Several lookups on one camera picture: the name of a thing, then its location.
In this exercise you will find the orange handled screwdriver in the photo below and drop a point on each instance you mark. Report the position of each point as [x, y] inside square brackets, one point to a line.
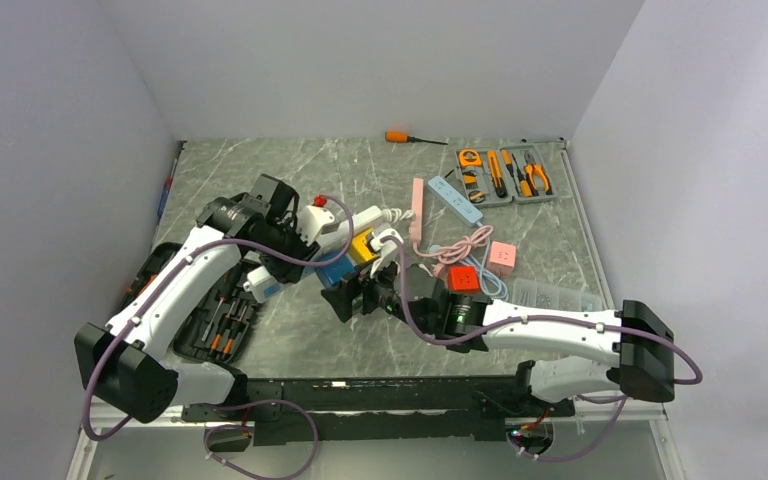
[404, 138]

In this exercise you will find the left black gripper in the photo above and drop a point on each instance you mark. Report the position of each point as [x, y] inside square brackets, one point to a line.
[285, 271]

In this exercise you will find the clear screw box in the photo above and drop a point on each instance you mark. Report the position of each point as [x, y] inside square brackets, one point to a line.
[530, 293]

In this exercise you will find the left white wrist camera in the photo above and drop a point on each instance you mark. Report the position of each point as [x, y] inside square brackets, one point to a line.
[313, 222]

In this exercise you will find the white power strip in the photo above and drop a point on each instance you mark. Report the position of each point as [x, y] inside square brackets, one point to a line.
[263, 285]

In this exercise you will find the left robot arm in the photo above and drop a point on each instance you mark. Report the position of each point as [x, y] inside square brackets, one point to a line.
[128, 362]

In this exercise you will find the light blue power strip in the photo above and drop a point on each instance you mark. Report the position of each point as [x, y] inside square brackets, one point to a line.
[457, 203]

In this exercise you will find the black tool case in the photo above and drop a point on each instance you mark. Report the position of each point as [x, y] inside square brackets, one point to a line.
[202, 335]

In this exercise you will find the blue cube adapter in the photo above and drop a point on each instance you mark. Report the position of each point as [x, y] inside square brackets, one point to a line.
[331, 274]

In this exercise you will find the red cube adapter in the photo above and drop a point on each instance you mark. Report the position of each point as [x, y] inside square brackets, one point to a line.
[463, 279]

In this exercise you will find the grey tool tray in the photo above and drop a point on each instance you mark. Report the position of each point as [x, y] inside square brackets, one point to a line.
[494, 177]

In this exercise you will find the pink cube socket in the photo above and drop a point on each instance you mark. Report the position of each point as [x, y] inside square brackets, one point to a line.
[501, 258]

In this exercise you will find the pink power strip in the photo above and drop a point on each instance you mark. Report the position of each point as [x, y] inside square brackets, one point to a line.
[417, 202]

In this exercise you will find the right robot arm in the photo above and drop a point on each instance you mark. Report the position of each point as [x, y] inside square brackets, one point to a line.
[629, 350]

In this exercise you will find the red blue pen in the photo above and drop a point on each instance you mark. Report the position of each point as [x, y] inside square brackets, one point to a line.
[166, 188]

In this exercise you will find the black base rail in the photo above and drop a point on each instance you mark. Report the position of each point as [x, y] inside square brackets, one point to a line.
[477, 407]

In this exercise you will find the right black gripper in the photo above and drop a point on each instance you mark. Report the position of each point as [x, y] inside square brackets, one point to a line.
[341, 298]

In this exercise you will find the yellow cube adapter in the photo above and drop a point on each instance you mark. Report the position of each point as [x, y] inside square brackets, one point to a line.
[360, 251]

